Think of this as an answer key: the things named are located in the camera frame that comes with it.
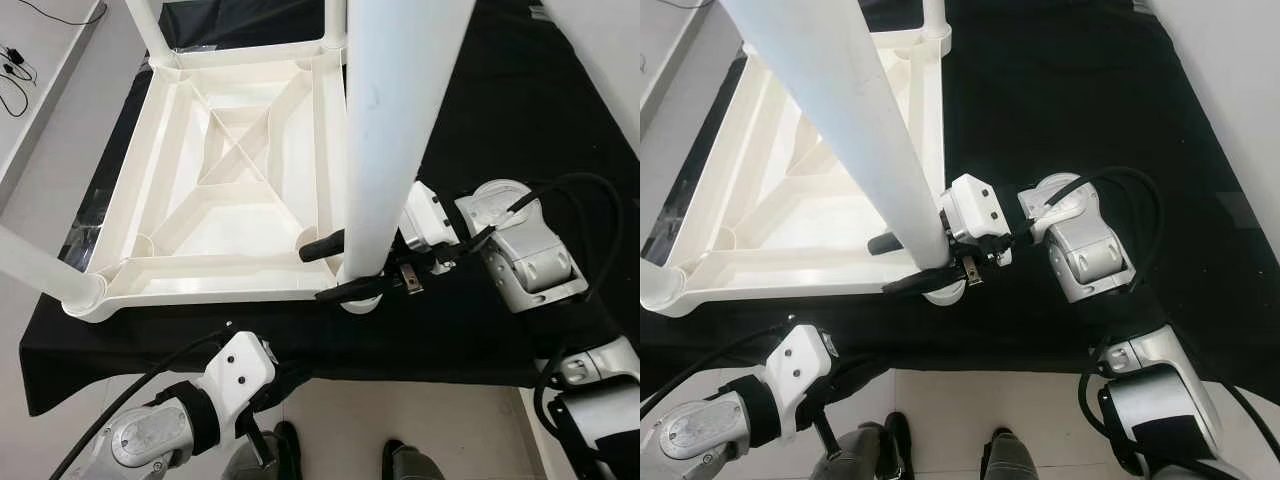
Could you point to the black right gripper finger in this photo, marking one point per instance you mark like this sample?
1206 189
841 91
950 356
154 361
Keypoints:
355 289
322 248
888 242
920 281

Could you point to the grey tape piece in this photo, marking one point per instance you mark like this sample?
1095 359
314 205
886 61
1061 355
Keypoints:
1235 208

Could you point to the white plastic table top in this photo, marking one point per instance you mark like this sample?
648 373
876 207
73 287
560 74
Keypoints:
760 200
200 200

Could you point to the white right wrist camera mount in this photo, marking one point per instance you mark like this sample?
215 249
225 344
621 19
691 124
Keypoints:
430 215
980 205

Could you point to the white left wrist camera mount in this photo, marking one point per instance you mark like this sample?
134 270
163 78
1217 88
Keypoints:
800 370
240 375

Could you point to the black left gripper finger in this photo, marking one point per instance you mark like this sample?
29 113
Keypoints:
875 378
852 378
298 385
282 383

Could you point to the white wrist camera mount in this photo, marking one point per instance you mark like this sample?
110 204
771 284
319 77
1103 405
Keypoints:
430 215
240 375
980 205
800 370

